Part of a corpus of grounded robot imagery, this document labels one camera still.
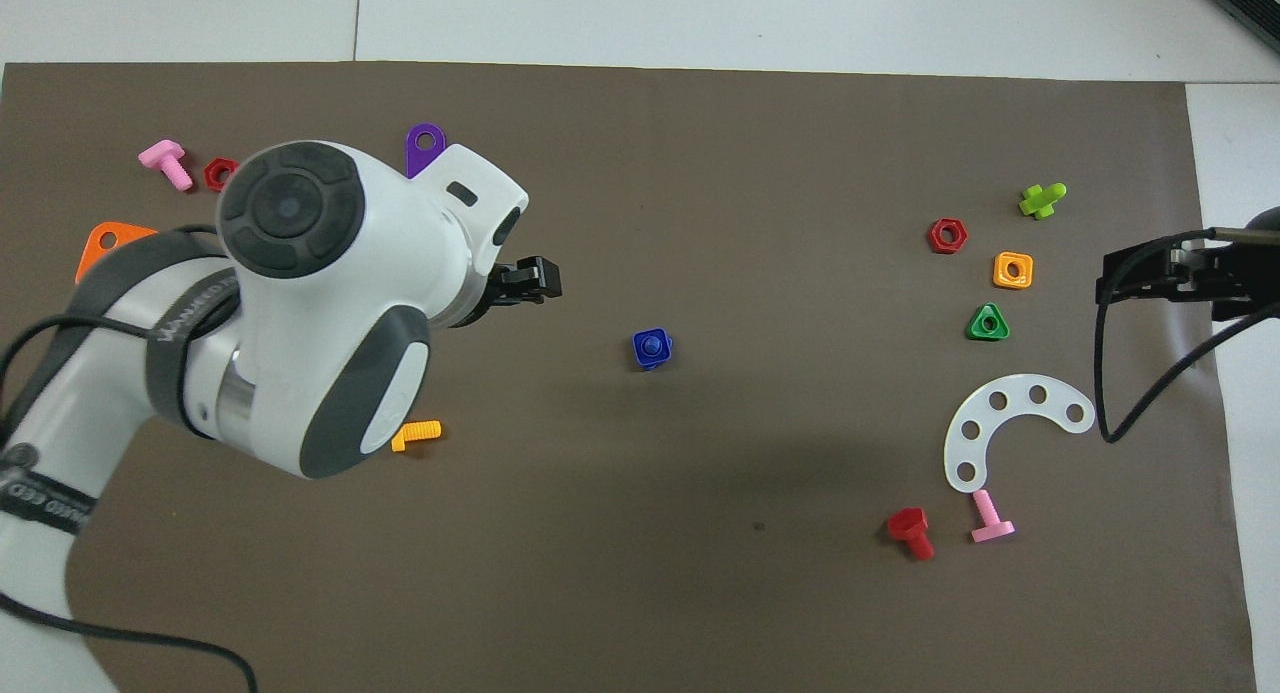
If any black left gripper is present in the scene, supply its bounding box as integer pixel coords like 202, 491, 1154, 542
478, 256, 563, 326

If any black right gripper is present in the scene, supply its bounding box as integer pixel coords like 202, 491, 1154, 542
1095, 234, 1280, 322

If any lime cross-head plastic bolt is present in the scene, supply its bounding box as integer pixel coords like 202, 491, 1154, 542
1018, 182, 1068, 221

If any purple perforated plastic strip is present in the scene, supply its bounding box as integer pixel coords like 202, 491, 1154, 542
405, 123, 447, 179

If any brown table mat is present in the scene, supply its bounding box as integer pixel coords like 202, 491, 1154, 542
0, 61, 1256, 693

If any white curved perforated plate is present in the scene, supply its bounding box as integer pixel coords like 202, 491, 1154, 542
943, 374, 1097, 495

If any pink plastic bolt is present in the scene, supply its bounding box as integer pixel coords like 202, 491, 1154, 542
970, 489, 1016, 544
137, 139, 194, 192

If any red plastic bolt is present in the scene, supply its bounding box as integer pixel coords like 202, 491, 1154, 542
886, 507, 936, 562

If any orange heart-shaped plastic plate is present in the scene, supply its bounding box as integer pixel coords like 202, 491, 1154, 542
75, 221, 159, 284

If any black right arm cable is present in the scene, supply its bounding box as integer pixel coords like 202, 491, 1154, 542
1095, 228, 1280, 444

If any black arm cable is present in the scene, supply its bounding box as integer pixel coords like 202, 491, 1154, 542
1095, 228, 1280, 444
0, 228, 259, 693

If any grey velcro cable strap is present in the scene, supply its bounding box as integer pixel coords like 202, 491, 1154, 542
143, 263, 246, 439

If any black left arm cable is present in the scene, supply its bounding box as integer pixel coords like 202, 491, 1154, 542
0, 228, 259, 693

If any black velcro cable strap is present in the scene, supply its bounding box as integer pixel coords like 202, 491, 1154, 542
0, 443, 98, 534

